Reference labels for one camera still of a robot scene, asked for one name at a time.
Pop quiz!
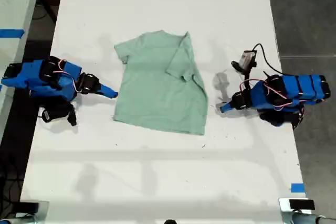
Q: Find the short blue tape piece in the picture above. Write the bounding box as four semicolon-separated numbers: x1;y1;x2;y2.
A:
290;183;306;194

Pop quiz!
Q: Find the grey metal pipe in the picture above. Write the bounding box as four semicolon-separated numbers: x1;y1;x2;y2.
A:
290;211;336;224
0;214;35;224

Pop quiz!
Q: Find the pale green T-shirt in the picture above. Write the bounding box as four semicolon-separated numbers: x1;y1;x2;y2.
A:
113;29;209;136

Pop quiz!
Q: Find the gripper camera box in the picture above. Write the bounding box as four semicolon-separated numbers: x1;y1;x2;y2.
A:
240;50;257;69
41;108;60;123

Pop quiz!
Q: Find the long blue tape strip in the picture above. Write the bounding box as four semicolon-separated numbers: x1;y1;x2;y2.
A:
0;29;26;39

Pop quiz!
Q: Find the white side table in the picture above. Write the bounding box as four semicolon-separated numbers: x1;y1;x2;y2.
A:
0;0;44;142

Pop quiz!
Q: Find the black floor cable bundle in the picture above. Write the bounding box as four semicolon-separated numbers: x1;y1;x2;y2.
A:
0;153;27;210

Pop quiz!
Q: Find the black floor cable loop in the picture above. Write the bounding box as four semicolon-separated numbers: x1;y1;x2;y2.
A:
33;3;57;23

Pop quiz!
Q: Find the small black box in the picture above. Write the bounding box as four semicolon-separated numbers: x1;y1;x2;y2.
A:
18;201;40;215
289;199;316;210

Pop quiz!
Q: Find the gripper camera stalk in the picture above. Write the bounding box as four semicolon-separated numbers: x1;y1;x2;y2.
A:
230;60;257;82
59;102;78;126

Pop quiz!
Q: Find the metal table bracket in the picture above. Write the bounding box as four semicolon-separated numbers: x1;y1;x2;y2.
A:
278;197;316;224
15;200;50;224

